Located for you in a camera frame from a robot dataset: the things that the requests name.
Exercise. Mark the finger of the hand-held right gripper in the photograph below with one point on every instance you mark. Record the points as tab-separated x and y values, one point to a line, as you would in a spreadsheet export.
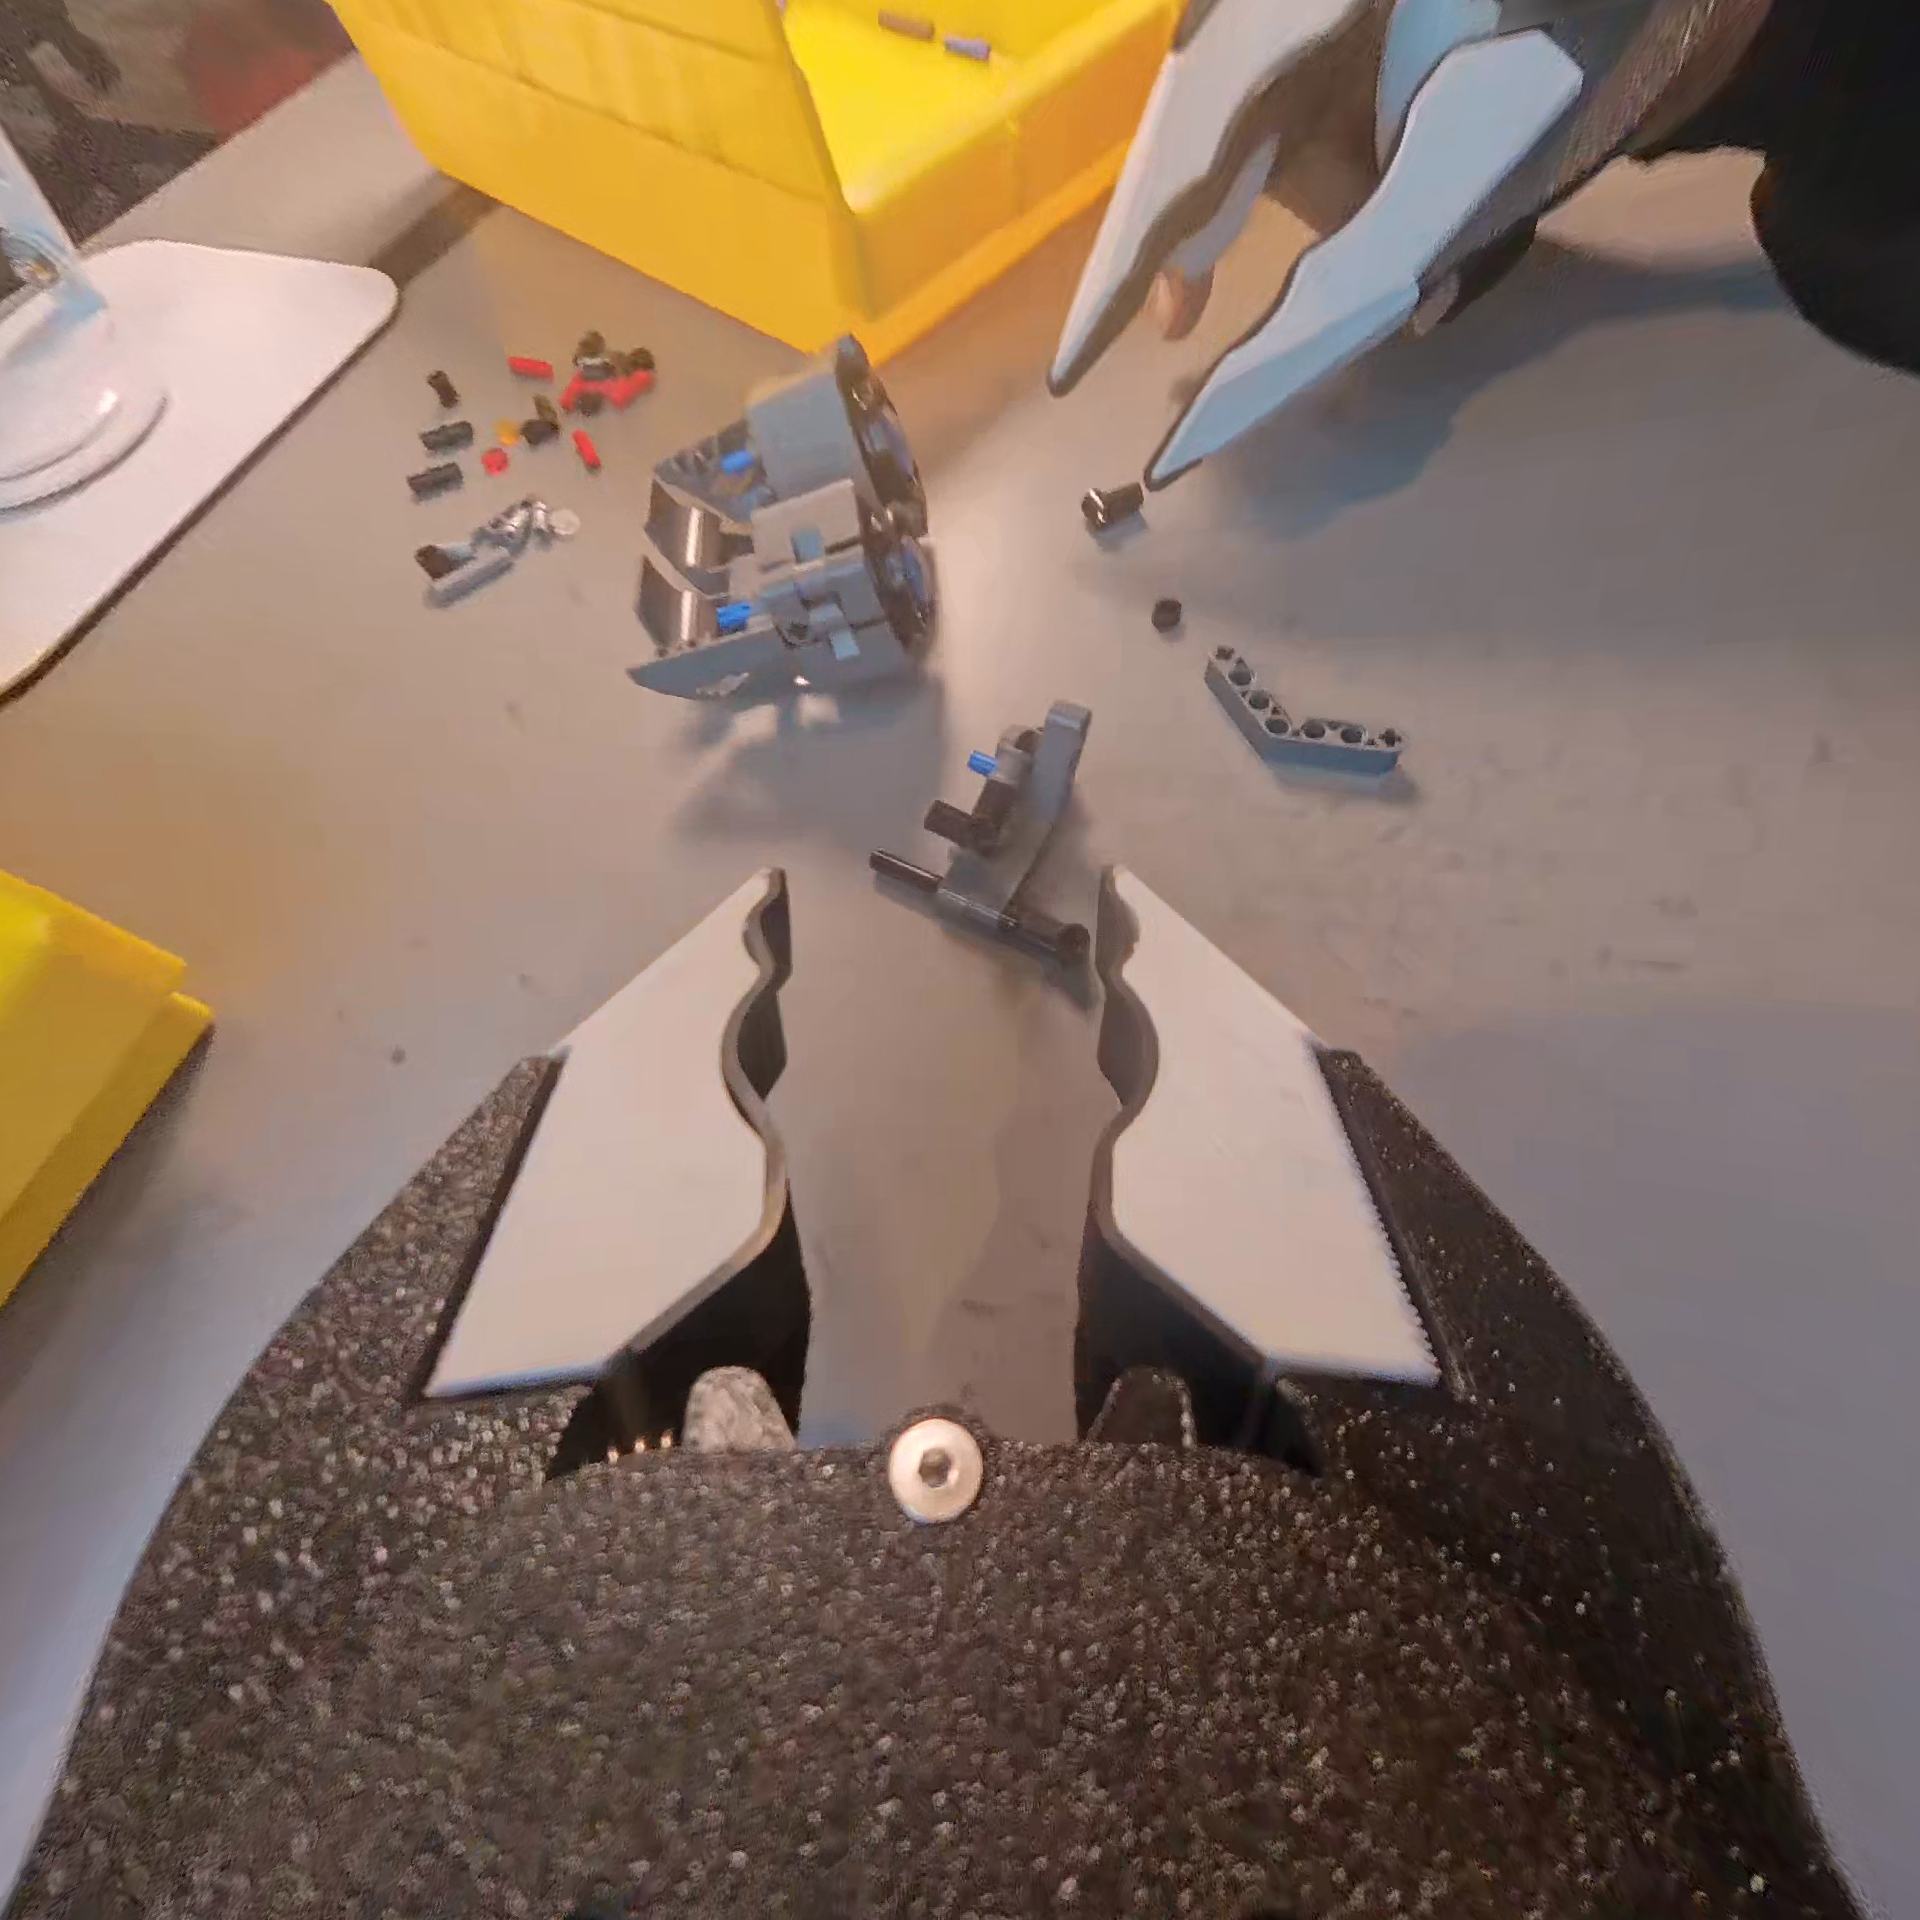
1425	192
1186	117

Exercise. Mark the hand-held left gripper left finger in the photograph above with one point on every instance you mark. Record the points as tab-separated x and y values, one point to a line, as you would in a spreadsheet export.
630	1200

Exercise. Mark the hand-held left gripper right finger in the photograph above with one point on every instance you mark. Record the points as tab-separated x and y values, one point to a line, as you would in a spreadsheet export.
1263	1200

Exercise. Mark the small black brick connector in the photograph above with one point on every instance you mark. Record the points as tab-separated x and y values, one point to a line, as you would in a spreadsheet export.
1116	503

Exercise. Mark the grey brick beam piece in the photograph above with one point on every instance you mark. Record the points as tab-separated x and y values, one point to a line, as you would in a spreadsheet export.
1321	734

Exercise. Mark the black brick assembly coloured pins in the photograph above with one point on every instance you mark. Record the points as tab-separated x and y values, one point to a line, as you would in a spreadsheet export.
1036	782

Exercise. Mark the small brick parts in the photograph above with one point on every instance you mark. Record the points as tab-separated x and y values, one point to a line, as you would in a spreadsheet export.
598	387

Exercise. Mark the grey desk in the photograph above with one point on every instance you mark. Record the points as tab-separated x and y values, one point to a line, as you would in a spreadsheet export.
1500	973

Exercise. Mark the person's right hand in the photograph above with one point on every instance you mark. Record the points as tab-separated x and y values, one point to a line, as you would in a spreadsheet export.
1184	308

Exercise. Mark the yellow storage bin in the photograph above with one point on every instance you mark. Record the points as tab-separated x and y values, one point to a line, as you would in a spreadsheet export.
75	1049
674	152

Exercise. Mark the grey twin engine brick model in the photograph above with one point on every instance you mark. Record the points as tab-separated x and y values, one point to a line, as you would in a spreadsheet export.
796	523

